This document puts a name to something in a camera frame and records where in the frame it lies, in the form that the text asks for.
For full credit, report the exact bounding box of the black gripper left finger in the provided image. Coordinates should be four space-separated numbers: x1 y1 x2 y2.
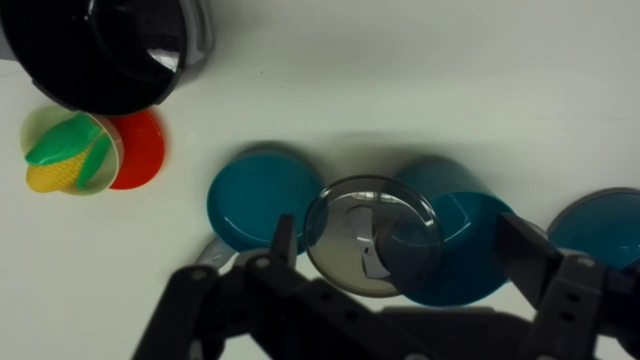
130 212 316 360

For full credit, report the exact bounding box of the blue toy pot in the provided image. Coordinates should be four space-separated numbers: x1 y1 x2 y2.
393 157 519 309

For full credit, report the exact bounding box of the black toy saucepan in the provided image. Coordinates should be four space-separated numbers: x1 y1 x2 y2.
0 0 216 117

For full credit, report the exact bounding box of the blue bowl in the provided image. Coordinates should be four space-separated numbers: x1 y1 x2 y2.
196 146 328 273

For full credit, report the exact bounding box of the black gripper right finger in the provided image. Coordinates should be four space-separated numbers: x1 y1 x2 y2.
490 212 640 360

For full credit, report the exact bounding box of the round glass pot lid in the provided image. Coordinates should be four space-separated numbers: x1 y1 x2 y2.
302 175 446 299

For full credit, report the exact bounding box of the teal bowl right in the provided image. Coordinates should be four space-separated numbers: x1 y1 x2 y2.
546 187 640 277

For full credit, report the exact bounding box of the toy corn cob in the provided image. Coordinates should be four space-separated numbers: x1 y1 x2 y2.
18 104 127 197

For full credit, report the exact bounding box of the red toy plate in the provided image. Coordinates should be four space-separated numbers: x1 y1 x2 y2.
109 109 169 192

